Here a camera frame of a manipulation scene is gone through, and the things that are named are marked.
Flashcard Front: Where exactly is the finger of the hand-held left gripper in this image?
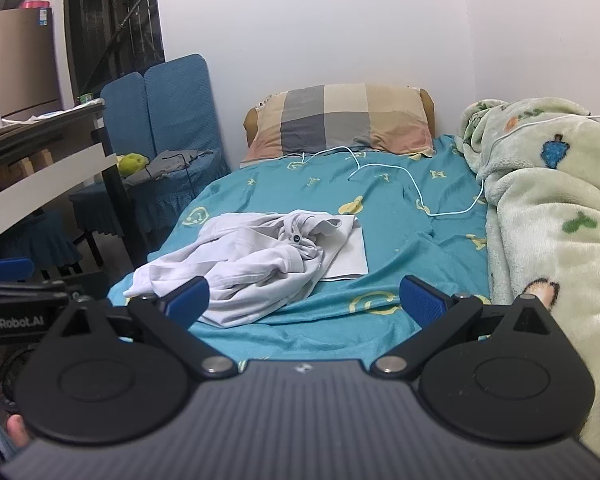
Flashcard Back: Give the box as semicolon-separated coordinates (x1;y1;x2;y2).
0;257;70;300

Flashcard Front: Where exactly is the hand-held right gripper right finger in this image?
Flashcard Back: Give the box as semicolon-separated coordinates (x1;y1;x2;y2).
370;275;553;381

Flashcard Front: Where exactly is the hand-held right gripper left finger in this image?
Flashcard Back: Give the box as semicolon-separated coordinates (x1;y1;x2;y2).
55;276;241;378

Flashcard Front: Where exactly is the white shirt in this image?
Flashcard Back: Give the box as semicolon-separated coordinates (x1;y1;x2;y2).
124;210;370;328

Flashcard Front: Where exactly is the person's left hand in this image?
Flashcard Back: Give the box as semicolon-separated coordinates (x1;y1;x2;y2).
0;360;31;466

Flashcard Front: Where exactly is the dark blue stool cover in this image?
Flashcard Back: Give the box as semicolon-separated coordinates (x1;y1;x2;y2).
0;207;83;273

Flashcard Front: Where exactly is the white wooden desk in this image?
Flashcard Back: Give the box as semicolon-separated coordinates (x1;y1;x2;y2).
0;102;121;251

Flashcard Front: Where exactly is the teal printed bed sheet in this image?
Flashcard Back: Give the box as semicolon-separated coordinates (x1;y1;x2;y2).
107;135;493;361

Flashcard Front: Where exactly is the dark wooden chair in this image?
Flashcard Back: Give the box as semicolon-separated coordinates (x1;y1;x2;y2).
72;127;148;271

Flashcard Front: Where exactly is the grey cloth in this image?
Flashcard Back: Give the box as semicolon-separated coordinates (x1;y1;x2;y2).
125;149;216;186

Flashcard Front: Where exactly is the green plush toy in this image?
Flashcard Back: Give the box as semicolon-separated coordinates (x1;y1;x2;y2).
117;154;148;178

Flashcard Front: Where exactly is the green printed fleece blanket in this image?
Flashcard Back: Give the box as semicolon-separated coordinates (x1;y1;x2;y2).
454;97;600;466

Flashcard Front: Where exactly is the brown pillow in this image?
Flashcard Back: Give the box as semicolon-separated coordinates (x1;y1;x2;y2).
244;89;437;147

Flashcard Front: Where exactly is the plaid pillow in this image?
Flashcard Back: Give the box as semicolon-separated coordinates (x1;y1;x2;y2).
241;83;435;163

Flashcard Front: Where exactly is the dark window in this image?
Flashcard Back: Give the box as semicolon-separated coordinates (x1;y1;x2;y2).
65;0;166;96

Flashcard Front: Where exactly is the white cable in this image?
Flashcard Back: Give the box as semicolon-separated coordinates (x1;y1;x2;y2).
300;112;600;218

